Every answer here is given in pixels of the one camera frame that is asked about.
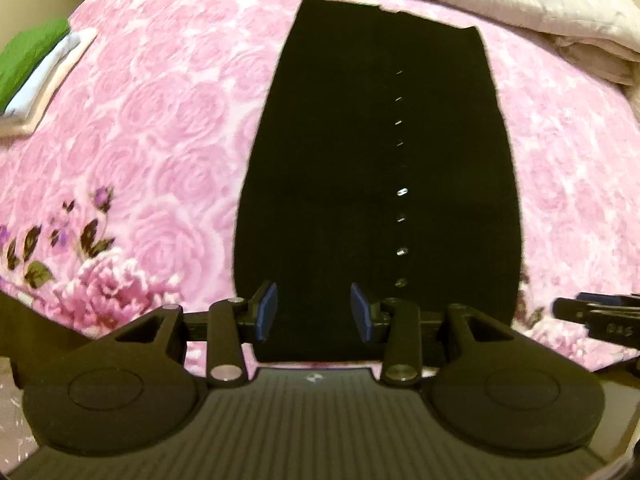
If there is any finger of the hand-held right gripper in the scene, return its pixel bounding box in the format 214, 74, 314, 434
576, 291, 640, 308
553, 298, 640, 357

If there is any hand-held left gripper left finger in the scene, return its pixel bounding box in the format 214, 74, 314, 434
107, 281, 279, 389

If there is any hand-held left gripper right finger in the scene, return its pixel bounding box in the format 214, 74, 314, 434
349, 281, 519, 389

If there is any black knitted cardigan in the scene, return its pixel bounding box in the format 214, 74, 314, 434
232, 0, 524, 364

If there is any pink floral blanket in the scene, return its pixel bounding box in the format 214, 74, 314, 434
0, 0, 640, 377

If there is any beige quilted duvet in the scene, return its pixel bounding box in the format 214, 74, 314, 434
80, 0, 640, 87

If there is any cream folded cloth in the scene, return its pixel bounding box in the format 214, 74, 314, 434
0, 27, 99, 137

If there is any light blue folded cloth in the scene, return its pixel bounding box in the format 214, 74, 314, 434
2, 30, 84, 117

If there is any green folded cloth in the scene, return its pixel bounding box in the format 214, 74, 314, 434
0, 17, 71, 109

